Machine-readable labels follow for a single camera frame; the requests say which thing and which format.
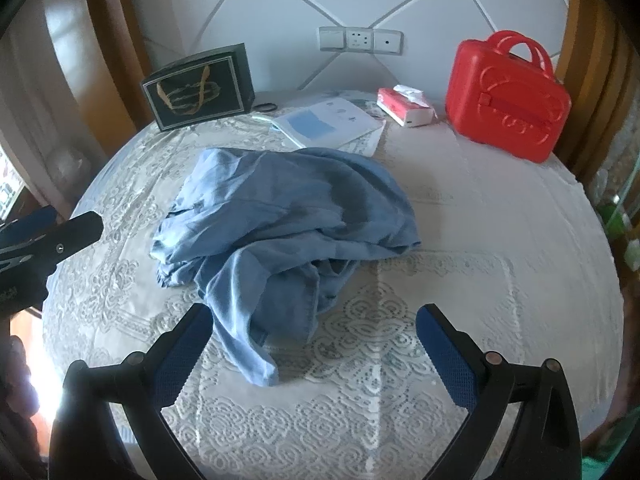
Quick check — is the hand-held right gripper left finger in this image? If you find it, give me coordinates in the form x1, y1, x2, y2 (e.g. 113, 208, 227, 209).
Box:
48, 303, 215, 480

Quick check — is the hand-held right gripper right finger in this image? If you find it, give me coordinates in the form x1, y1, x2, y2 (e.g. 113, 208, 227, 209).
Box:
416, 303, 583, 480

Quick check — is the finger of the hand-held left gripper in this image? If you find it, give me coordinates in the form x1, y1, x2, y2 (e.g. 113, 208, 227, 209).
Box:
0, 206, 60, 248
0, 211, 104, 277

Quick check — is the blue shirt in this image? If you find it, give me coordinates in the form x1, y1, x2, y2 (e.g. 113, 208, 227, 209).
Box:
150, 147, 422, 387

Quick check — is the white lace tablecloth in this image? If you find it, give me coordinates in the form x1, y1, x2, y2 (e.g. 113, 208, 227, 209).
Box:
42, 91, 626, 480

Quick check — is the dark green gift bag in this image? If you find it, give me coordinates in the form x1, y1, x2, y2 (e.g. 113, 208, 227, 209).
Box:
140, 43, 256, 133

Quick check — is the red tissue pack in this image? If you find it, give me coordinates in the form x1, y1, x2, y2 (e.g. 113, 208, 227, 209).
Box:
376, 84, 436, 129

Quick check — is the red plastic carry case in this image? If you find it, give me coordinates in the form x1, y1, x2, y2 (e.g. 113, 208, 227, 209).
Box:
445, 30, 572, 164

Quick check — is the white paper booklet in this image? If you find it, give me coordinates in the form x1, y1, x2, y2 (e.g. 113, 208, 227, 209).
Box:
270, 98, 387, 157

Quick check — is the wooden wall trim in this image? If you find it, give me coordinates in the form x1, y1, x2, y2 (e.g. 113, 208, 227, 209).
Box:
555, 0, 626, 171
82, 0, 151, 131

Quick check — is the white wall switch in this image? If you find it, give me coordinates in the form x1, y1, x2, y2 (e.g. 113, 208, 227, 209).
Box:
318, 26, 347, 52

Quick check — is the white wall socket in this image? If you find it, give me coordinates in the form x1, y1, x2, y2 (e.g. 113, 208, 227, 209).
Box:
345, 28, 375, 53
373, 30, 404, 56

